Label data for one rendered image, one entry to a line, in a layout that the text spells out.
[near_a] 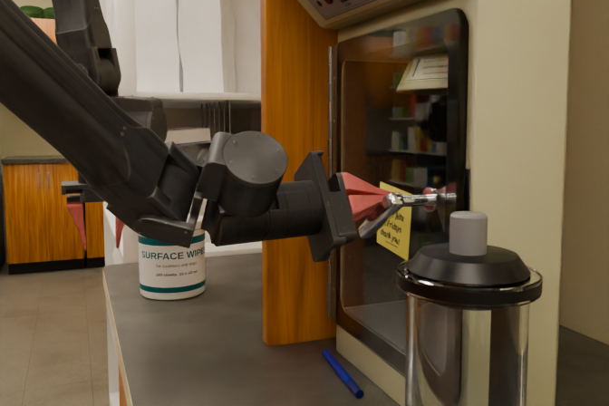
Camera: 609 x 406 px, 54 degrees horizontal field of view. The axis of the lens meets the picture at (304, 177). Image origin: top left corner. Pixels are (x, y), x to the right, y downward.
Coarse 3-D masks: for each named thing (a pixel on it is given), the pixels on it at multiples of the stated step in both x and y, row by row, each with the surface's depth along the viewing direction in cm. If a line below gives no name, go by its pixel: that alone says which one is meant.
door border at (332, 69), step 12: (336, 48) 83; (336, 60) 83; (336, 72) 83; (336, 84) 84; (336, 96) 84; (336, 108) 84; (336, 120) 84; (336, 132) 84; (336, 144) 84; (336, 156) 84; (336, 168) 85
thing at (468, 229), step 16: (464, 224) 45; (480, 224) 45; (464, 240) 45; (480, 240) 45; (416, 256) 47; (432, 256) 45; (448, 256) 45; (464, 256) 45; (480, 256) 45; (496, 256) 45; (512, 256) 45; (416, 272) 45; (432, 272) 44; (448, 272) 43; (464, 272) 43; (480, 272) 42; (496, 272) 43; (512, 272) 43; (528, 272) 45
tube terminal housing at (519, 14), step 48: (432, 0) 63; (480, 0) 56; (528, 0) 58; (480, 48) 57; (528, 48) 59; (480, 96) 57; (528, 96) 59; (480, 144) 58; (528, 144) 60; (480, 192) 58; (528, 192) 60; (528, 240) 61; (336, 336) 89; (528, 336) 62; (384, 384) 76; (528, 384) 62
